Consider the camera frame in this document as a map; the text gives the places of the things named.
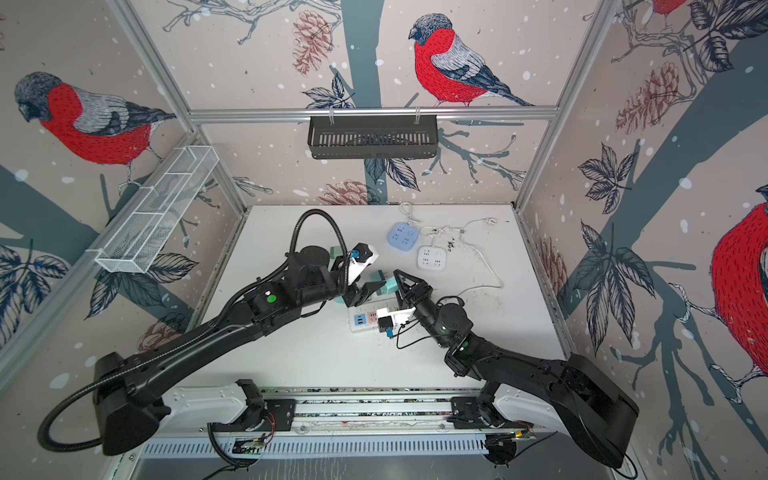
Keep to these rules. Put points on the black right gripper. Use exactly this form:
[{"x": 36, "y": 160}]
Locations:
[{"x": 420, "y": 296}]

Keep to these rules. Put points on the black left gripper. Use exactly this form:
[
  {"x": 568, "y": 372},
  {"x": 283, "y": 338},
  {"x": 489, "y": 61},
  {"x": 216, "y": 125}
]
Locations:
[{"x": 356, "y": 295}]

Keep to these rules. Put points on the teal charger plug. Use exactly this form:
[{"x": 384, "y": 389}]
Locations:
[{"x": 390, "y": 287}]

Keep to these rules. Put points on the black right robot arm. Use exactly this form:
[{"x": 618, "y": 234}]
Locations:
[{"x": 596, "y": 413}]

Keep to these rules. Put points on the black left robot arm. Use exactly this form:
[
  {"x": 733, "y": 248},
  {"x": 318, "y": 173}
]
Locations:
[{"x": 127, "y": 393}]

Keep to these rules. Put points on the white multicolour power strip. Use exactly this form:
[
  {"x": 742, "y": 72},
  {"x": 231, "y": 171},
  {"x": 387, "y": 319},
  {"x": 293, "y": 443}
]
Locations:
[{"x": 366, "y": 318}]

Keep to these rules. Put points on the white square power socket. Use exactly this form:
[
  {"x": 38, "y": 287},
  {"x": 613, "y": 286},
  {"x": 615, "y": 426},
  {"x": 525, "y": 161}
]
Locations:
[{"x": 431, "y": 258}]

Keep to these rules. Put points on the blue square power socket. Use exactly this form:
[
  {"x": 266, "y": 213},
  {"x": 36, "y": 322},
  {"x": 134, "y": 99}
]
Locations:
[{"x": 403, "y": 236}]

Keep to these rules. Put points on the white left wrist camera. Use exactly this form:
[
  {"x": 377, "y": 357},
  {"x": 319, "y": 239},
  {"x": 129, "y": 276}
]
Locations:
[{"x": 360, "y": 257}]

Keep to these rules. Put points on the aluminium mounting rail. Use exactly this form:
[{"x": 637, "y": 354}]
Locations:
[{"x": 364, "y": 424}]

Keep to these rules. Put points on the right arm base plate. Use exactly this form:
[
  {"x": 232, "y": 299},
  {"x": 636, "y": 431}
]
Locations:
[{"x": 468, "y": 413}]

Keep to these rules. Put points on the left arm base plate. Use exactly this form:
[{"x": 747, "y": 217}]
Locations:
[{"x": 263, "y": 415}]

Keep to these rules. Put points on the black wire basket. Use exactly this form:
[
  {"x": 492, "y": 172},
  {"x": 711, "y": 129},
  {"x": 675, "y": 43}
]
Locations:
[{"x": 373, "y": 137}]

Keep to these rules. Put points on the white wire mesh shelf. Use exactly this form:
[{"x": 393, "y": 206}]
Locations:
[{"x": 141, "y": 237}]

